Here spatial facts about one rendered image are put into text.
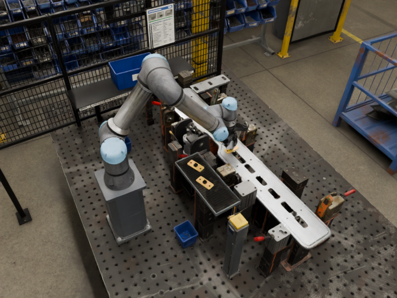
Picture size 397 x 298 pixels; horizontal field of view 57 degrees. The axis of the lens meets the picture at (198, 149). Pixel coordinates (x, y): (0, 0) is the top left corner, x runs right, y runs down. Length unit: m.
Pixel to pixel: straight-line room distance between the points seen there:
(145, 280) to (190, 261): 0.25
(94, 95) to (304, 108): 2.44
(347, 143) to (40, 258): 2.94
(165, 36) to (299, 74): 2.37
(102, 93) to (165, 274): 1.25
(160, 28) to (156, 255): 1.54
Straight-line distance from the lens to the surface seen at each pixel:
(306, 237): 1.84
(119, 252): 2.10
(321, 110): 4.24
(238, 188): 1.80
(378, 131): 3.93
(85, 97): 2.54
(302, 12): 4.92
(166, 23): 2.71
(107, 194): 1.82
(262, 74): 4.62
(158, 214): 2.21
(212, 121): 1.70
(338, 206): 1.95
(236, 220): 1.63
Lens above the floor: 2.51
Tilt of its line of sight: 45 degrees down
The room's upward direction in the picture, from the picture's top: 1 degrees clockwise
